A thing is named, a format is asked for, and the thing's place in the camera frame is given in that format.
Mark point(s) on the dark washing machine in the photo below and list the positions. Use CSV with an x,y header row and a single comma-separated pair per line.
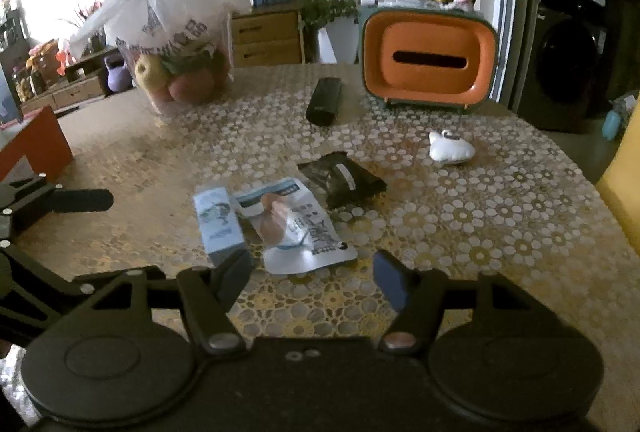
x,y
565,52

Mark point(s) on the white door frame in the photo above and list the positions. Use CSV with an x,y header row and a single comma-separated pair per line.
x,y
510,12

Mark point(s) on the blue white carton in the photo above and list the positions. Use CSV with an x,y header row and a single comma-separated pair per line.
x,y
217,222

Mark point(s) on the red cardboard box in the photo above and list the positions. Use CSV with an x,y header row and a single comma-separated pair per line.
x,y
50,147

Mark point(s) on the green orange tissue box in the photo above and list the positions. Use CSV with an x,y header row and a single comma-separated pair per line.
x,y
430,82

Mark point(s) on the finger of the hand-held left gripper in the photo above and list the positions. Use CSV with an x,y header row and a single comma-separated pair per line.
x,y
45,269
80,200

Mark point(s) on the black wrapper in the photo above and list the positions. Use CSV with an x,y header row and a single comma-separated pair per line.
x,y
345,184

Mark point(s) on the red apple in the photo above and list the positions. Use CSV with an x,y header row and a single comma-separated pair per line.
x,y
192,84

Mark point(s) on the wooden drawer cabinet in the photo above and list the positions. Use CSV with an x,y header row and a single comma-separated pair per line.
x,y
267,37

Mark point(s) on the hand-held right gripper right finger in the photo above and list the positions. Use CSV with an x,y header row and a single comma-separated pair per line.
x,y
392,283

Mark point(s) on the purple kettlebell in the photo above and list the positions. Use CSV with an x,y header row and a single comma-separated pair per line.
x,y
119,77

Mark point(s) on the blue bottle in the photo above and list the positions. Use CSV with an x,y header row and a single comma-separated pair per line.
x,y
612,124

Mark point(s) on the wooden television cabinet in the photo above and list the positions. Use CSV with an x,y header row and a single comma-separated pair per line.
x,y
75,94

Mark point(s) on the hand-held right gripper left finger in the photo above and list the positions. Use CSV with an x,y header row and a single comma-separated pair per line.
x,y
235,276

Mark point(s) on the peach coloured apple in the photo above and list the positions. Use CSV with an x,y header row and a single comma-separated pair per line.
x,y
161,95

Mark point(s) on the yellow chair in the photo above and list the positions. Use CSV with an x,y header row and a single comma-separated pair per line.
x,y
625,192

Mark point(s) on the yellow apple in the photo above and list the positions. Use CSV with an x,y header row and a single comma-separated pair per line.
x,y
149,71

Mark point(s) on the black remote control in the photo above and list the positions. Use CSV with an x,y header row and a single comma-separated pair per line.
x,y
325,102

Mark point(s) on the white printed snack packet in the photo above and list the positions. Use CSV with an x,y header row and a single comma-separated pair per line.
x,y
312,242

